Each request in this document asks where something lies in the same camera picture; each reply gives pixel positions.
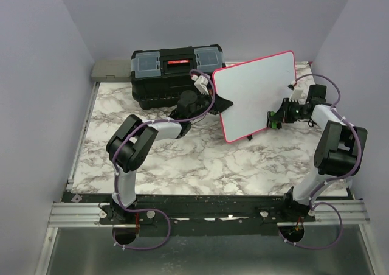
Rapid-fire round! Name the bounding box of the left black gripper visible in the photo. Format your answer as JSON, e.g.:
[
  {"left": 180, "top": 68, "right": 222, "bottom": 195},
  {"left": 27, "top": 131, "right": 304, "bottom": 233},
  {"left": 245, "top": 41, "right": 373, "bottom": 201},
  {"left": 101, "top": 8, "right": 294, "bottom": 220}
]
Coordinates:
[{"left": 188, "top": 88, "right": 233, "bottom": 122}]

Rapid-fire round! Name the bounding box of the green whiteboard eraser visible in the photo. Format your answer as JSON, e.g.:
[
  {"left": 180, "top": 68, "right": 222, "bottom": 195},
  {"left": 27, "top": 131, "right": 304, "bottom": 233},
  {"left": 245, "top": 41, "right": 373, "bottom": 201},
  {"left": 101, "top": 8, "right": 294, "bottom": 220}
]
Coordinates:
[{"left": 267, "top": 111, "right": 282, "bottom": 130}]

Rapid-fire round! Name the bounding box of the pink framed whiteboard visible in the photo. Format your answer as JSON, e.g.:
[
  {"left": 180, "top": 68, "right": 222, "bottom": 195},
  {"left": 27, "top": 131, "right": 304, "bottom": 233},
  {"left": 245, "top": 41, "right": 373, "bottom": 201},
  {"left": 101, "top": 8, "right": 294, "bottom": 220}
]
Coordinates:
[{"left": 212, "top": 50, "right": 297, "bottom": 143}]

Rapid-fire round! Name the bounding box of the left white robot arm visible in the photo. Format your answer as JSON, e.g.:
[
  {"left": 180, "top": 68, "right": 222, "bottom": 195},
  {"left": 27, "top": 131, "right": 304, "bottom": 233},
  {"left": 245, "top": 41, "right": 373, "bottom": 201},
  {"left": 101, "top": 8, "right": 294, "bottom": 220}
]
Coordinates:
[{"left": 106, "top": 91, "right": 233, "bottom": 223}]

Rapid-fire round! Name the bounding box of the black plastic toolbox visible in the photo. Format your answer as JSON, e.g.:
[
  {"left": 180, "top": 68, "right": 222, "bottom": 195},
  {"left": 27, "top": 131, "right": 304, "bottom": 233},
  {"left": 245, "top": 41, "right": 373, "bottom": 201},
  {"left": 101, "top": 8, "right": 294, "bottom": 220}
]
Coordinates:
[{"left": 130, "top": 44, "right": 226, "bottom": 110}]

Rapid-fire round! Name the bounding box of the grey plastic case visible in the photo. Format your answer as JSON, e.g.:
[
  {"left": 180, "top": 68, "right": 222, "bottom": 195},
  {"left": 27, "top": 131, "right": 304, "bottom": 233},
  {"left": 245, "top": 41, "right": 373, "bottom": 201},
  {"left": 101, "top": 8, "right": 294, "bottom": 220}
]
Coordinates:
[{"left": 91, "top": 59, "right": 131, "bottom": 83}]

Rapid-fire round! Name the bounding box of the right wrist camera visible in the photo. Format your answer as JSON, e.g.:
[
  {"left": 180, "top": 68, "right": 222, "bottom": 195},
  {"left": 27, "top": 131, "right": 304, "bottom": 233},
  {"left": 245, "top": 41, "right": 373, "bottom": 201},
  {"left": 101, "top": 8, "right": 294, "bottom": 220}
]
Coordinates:
[{"left": 287, "top": 82, "right": 304, "bottom": 102}]

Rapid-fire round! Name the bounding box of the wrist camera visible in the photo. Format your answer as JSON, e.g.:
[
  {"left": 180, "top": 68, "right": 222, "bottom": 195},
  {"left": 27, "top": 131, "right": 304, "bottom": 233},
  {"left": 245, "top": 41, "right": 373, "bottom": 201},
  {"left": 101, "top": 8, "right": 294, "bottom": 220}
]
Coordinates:
[
  {"left": 191, "top": 74, "right": 213, "bottom": 95},
  {"left": 287, "top": 82, "right": 304, "bottom": 102}
]

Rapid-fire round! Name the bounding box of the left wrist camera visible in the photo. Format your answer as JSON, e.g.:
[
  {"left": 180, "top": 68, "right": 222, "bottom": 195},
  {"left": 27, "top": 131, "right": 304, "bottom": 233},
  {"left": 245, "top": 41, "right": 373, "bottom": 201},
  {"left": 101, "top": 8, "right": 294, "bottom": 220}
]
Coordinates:
[{"left": 191, "top": 74, "right": 213, "bottom": 95}]

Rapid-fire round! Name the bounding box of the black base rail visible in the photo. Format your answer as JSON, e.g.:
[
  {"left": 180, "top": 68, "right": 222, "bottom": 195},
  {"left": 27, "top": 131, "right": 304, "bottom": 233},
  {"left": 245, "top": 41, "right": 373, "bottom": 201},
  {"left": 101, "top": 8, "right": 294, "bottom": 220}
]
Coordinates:
[{"left": 61, "top": 193, "right": 318, "bottom": 242}]

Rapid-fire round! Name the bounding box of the aluminium extrusion frame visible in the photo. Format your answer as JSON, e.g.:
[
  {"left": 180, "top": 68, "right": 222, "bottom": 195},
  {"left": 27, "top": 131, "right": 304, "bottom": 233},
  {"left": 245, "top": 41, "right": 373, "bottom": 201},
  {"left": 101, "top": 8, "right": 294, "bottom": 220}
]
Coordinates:
[{"left": 33, "top": 200, "right": 116, "bottom": 275}]

